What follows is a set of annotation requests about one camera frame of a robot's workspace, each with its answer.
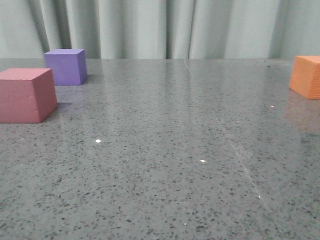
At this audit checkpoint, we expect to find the pale green curtain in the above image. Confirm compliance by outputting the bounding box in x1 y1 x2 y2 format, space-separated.
0 0 320 59

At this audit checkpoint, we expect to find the red foam block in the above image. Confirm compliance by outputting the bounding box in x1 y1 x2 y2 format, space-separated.
0 68 58 124

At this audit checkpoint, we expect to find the orange foam block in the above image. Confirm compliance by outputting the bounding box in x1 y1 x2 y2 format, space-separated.
289 55 320 100

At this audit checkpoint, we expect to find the purple foam block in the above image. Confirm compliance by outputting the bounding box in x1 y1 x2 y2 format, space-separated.
44 48 88 86

